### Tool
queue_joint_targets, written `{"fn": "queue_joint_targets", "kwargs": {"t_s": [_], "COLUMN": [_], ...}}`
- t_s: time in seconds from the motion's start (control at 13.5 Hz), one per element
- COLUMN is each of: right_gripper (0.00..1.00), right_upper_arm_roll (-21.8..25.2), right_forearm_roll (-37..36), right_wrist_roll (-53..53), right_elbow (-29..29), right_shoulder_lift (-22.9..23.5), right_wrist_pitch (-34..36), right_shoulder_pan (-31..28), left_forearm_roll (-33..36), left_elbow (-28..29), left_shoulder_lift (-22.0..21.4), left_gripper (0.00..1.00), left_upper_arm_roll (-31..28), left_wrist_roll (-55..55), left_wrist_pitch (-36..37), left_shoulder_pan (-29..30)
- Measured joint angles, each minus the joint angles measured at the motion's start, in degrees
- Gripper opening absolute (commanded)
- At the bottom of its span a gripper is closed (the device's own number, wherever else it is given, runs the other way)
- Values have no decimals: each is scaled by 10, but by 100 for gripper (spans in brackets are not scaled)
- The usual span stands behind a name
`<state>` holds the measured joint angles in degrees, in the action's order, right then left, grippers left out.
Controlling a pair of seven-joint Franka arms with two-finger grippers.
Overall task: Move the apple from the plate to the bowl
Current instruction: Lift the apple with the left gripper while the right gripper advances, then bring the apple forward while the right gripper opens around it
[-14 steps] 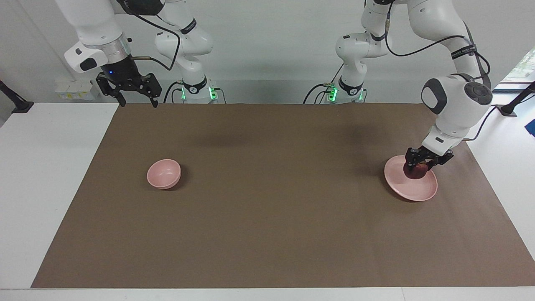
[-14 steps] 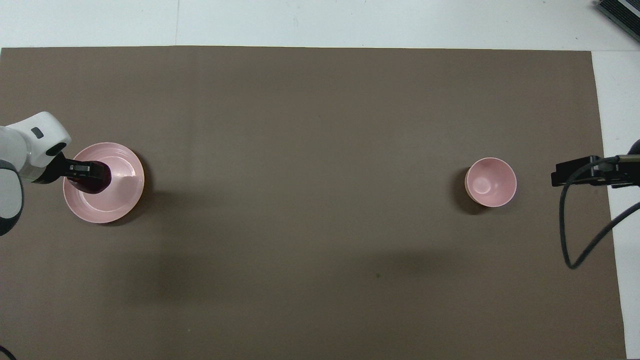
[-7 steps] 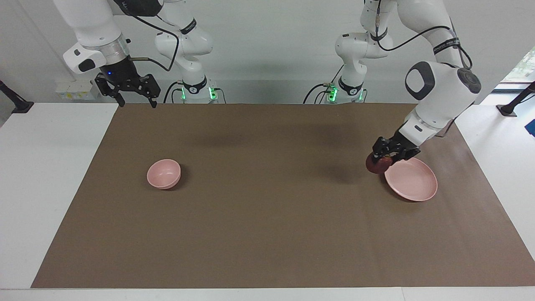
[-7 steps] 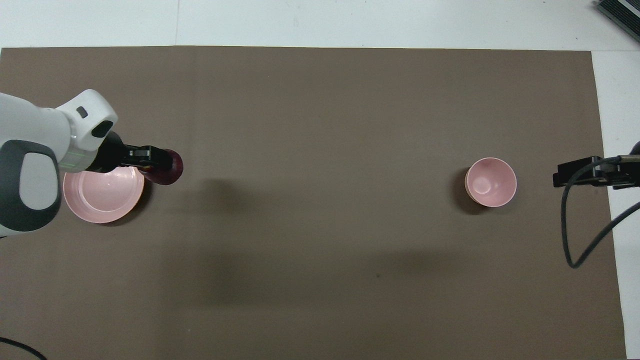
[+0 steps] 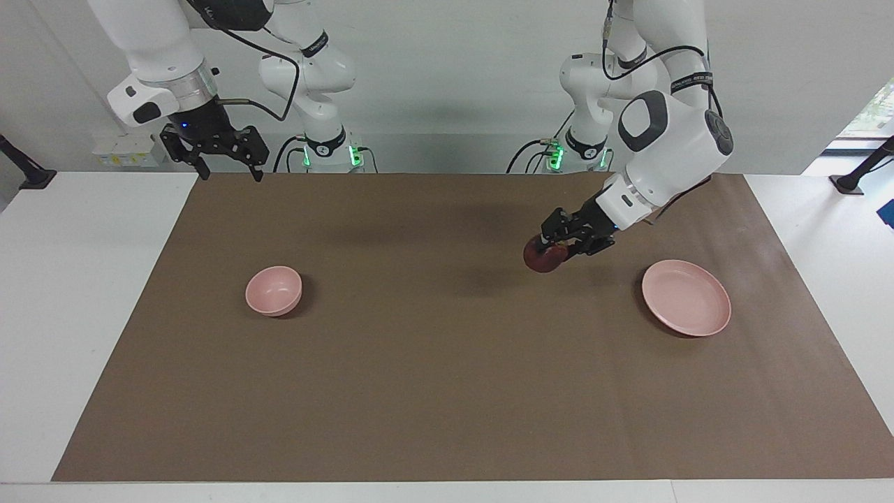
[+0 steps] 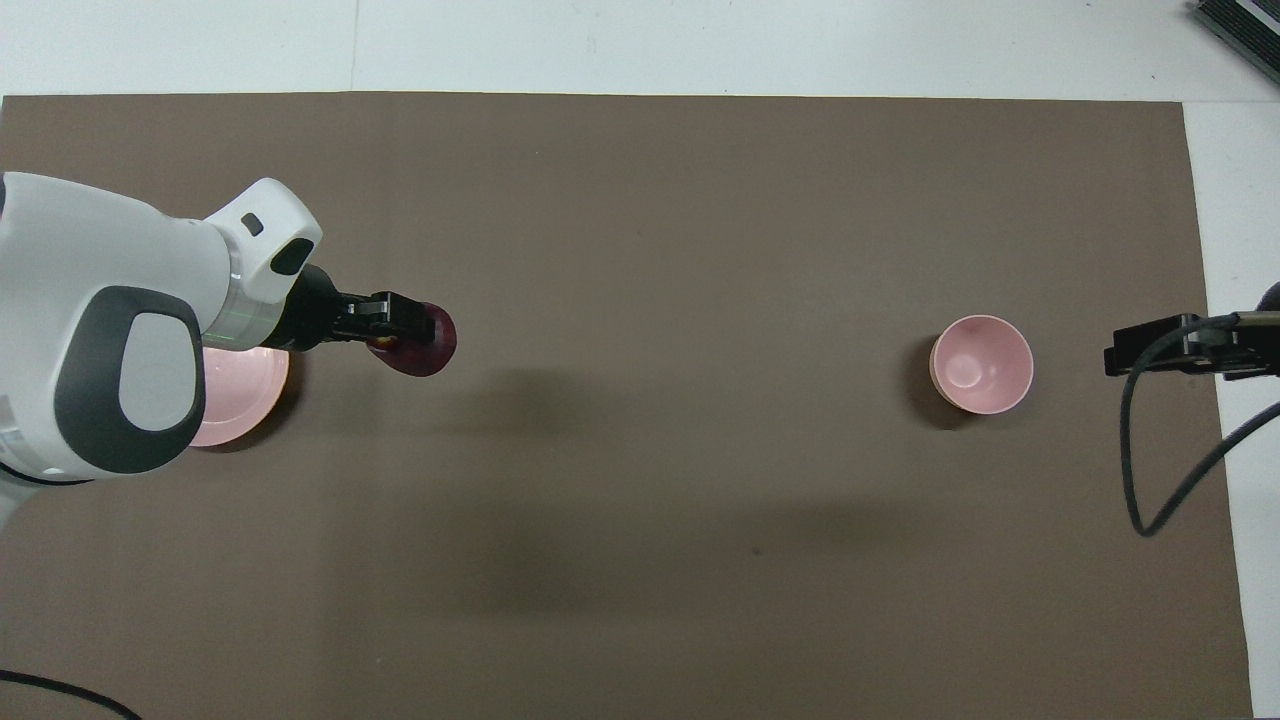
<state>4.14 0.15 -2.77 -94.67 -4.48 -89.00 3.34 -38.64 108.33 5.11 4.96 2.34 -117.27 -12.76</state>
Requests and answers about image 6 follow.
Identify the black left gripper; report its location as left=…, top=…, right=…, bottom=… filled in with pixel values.
left=265, top=264, right=438, bottom=355

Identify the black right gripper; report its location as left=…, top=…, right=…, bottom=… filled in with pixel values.
left=1104, top=283, right=1280, bottom=381

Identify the dark red apple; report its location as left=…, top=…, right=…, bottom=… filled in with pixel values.
left=367, top=303, right=458, bottom=379

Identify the pink bowl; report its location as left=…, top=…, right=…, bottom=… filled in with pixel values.
left=929, top=314, right=1034, bottom=416

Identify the pink plate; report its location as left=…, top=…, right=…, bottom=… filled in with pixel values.
left=185, top=340, right=293, bottom=448

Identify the brown table mat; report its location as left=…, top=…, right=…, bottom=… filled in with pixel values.
left=0, top=92, right=1253, bottom=720

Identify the black ribbed device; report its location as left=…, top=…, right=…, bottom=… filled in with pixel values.
left=1188, top=0, right=1280, bottom=89

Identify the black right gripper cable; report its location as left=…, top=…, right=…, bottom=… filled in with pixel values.
left=1120, top=311, right=1280, bottom=538

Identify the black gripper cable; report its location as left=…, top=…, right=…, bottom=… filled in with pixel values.
left=0, top=669, right=143, bottom=720
left=1120, top=311, right=1280, bottom=538

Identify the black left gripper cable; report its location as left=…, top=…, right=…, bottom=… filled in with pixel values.
left=0, top=669, right=143, bottom=720

